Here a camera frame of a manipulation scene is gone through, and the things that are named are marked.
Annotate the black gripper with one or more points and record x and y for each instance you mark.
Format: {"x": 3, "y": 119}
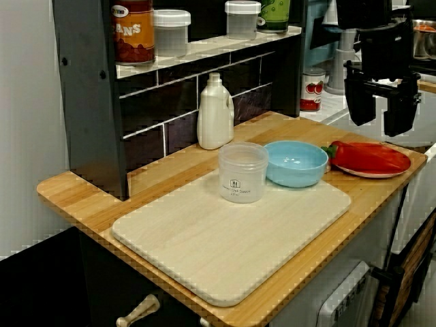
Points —
{"x": 385, "y": 51}

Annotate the red toy pepper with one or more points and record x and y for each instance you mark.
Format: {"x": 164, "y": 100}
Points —
{"x": 364, "y": 158}

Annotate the white sink counter unit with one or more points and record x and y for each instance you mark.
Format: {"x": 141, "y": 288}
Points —
{"x": 335, "y": 102}

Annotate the red round plate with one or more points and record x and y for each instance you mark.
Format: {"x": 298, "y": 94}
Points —
{"x": 405, "y": 163}

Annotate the grey toy faucet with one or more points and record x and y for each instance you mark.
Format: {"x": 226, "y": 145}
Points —
{"x": 340, "y": 68}

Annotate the black toy stove top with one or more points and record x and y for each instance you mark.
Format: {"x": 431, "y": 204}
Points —
{"x": 425, "y": 66}

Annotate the red tomato can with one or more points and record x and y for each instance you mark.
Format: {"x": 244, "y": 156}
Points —
{"x": 311, "y": 92}

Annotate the steel cooking pot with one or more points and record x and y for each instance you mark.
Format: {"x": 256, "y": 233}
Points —
{"x": 424, "y": 44}

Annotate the orange toy carrot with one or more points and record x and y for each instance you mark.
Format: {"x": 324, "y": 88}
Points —
{"x": 425, "y": 28}

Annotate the light blue bowl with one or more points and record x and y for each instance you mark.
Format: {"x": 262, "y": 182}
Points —
{"x": 296, "y": 167}

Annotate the green peas can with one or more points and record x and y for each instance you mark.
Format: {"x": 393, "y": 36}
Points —
{"x": 277, "y": 15}

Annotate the clear plastic deli container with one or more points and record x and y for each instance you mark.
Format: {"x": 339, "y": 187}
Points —
{"x": 242, "y": 184}

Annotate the white lidded plastic jar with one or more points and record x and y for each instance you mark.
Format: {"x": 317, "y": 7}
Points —
{"x": 172, "y": 34}
{"x": 242, "y": 25}

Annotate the white detergent bottle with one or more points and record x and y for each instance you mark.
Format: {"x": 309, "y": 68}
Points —
{"x": 214, "y": 119}

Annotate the white cabinet under countertop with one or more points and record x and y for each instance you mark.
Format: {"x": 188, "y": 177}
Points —
{"x": 306, "y": 272}

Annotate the grey dispenser panel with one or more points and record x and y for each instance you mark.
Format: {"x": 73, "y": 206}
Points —
{"x": 344, "y": 299}

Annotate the pale wooden cutting board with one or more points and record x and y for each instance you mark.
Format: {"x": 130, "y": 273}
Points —
{"x": 221, "y": 245}

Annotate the orange beans can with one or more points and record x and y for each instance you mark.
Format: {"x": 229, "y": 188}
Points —
{"x": 133, "y": 37}

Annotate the dark shelf unit with tiles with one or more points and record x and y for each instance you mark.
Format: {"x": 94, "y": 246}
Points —
{"x": 88, "y": 102}

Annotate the black cabinet front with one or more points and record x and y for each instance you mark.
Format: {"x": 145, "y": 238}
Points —
{"x": 51, "y": 289}

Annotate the wooden crate black frame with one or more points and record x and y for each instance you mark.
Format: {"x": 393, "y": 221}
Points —
{"x": 415, "y": 265}

